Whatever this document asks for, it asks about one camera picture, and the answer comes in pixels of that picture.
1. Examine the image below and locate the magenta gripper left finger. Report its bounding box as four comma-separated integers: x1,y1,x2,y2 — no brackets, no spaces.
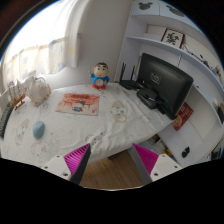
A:
42,144,91,185

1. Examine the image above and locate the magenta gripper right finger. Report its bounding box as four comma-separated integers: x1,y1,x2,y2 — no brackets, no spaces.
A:
128,144,182,185

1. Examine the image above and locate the black computer monitor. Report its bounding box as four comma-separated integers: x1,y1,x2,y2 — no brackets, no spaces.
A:
137,53,193,120

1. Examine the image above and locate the black wifi router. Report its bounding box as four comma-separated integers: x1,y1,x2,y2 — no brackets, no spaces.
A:
119,63,141,90

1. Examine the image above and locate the white patterned tablecloth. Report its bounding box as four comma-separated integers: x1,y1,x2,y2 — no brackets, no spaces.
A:
0,83,171,167

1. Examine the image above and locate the black set-top box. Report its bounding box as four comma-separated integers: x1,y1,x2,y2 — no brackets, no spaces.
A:
137,88,166,109

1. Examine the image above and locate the light blue computer mouse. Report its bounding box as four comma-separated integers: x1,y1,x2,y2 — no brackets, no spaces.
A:
33,121,45,139

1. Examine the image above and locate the cartoon boy figurine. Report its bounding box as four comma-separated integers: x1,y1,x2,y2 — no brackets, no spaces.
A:
90,62,110,90

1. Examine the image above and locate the white sheer curtain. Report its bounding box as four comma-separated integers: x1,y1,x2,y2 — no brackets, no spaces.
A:
0,0,90,88

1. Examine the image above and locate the white wall shelf unit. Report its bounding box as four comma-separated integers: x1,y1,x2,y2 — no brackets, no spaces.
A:
115,0,224,166

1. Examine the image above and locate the red book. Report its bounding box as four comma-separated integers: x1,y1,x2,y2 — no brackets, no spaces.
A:
173,102,193,131

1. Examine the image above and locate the wooden model sailboat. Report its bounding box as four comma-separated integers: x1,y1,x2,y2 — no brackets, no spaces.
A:
9,81,26,110

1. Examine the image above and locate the dark keyboard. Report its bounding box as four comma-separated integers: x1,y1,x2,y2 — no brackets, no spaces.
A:
0,104,13,137

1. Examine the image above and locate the framed floral picture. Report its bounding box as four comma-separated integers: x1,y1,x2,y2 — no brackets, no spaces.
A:
161,28,185,48

